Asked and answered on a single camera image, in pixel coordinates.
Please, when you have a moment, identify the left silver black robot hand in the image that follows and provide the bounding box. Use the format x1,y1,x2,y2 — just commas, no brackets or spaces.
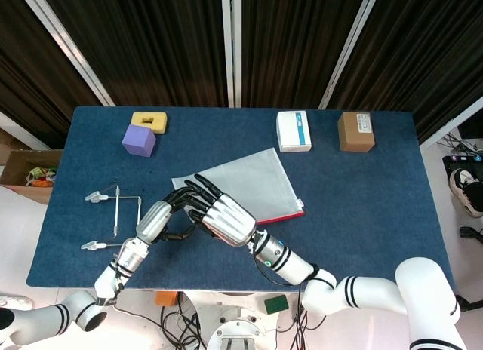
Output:
135,185,208,245

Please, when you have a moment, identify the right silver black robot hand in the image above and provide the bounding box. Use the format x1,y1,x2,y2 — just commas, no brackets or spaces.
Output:
183,173,257,248

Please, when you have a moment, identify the grey mesh zipper pouch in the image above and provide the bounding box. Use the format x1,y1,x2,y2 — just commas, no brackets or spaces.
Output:
171,147,306,226

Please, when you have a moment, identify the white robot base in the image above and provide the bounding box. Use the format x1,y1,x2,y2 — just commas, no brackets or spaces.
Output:
180,291,303,350

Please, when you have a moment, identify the purple foam cube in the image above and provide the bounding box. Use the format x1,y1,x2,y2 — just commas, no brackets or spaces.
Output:
122,124,157,157

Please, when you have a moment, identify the orange block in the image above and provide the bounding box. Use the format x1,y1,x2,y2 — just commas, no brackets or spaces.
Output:
155,290,179,306

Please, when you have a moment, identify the yellow sponge block with hole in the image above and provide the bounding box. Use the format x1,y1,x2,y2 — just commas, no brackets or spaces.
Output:
131,112,169,135

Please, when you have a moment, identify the green block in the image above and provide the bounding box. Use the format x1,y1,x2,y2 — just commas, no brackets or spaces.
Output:
263,294,289,315

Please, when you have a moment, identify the white box with teal stripe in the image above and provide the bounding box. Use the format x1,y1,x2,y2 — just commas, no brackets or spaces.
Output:
276,110,313,154

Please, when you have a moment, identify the blue felt table mat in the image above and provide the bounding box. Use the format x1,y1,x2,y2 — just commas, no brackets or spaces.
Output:
26,106,457,293

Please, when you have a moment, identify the open cardboard box with items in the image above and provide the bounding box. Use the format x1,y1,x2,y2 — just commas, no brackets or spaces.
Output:
0,149,64,205

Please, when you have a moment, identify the brown cardboard box with label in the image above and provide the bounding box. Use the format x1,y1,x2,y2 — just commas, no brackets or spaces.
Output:
337,111,377,153

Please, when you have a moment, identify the black and white sneaker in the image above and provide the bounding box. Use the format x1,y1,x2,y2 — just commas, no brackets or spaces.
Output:
448,167,483,219

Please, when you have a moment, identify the metal wire clip hanger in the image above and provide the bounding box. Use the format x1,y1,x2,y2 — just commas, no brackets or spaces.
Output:
80,184,143,251

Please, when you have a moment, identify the black cables bundle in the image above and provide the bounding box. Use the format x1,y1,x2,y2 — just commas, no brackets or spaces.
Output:
112,304,208,350

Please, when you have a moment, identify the white aluminium frame post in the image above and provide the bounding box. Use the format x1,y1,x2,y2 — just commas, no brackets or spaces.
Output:
15,0,115,107
318,0,383,110
220,0,243,109

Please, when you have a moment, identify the black device with cables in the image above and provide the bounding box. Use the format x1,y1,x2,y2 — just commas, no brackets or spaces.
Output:
441,127,483,177

